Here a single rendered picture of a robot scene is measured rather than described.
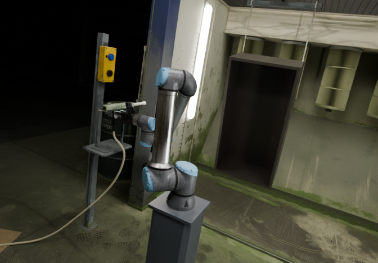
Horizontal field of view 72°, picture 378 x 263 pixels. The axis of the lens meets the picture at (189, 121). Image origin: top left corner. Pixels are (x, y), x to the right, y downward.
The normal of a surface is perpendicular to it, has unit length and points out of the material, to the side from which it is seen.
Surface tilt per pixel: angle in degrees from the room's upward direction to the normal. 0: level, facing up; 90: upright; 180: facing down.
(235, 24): 90
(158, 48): 90
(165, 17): 90
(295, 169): 57
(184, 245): 90
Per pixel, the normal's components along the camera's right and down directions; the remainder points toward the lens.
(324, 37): -0.44, 0.14
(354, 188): -0.29, -0.41
